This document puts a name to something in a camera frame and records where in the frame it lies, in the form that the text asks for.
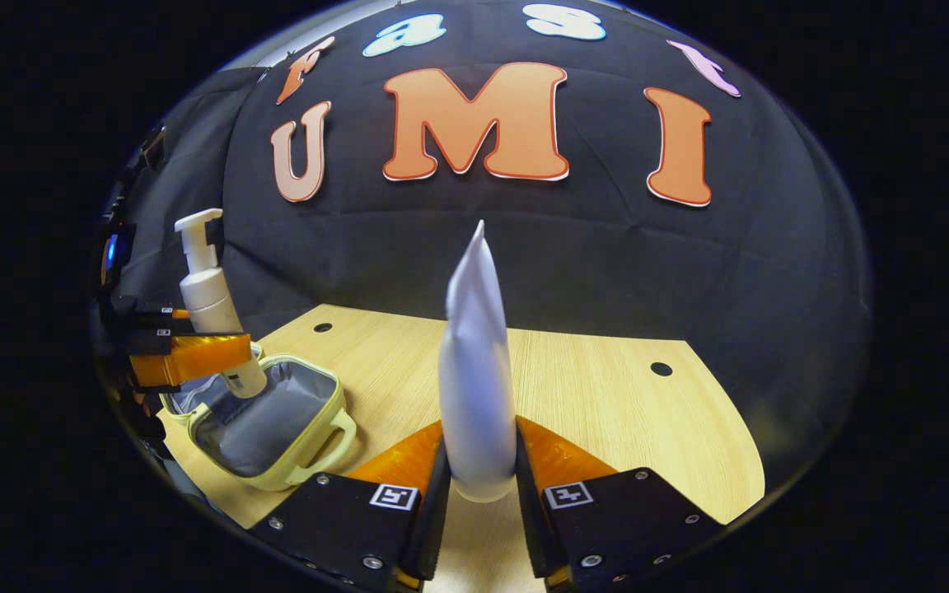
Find pale yellow suitcase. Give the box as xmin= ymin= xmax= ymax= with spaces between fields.
xmin=158 ymin=353 xmax=358 ymax=493

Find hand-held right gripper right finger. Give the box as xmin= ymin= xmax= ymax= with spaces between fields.
xmin=514 ymin=416 xmax=727 ymax=592

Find white squeeze tube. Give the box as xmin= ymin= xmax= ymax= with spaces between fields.
xmin=438 ymin=219 xmax=518 ymax=503

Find white pump bottle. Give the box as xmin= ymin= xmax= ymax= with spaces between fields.
xmin=174 ymin=208 xmax=269 ymax=399

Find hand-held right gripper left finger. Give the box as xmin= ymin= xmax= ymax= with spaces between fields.
xmin=248 ymin=420 xmax=452 ymax=593

